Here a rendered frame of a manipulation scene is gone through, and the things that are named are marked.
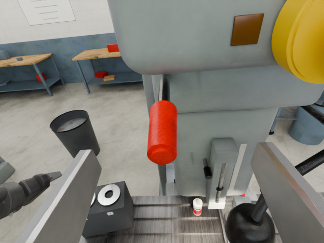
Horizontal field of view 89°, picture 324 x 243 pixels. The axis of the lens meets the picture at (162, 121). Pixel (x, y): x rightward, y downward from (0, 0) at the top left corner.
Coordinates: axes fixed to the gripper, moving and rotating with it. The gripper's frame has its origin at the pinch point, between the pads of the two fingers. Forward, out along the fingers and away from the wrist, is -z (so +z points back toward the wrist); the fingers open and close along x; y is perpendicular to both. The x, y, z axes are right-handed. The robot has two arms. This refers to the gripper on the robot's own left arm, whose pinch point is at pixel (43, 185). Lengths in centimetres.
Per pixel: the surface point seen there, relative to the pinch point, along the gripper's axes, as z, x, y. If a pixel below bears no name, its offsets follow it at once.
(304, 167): 30, 59, -32
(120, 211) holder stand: -10.6, 10.6, -25.4
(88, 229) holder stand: -13.1, -6.6, -22.6
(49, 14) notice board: -278, -5, 394
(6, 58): -299, -166, 416
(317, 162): 29, 61, -33
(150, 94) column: -23, 49, 6
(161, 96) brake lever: 38, 50, -14
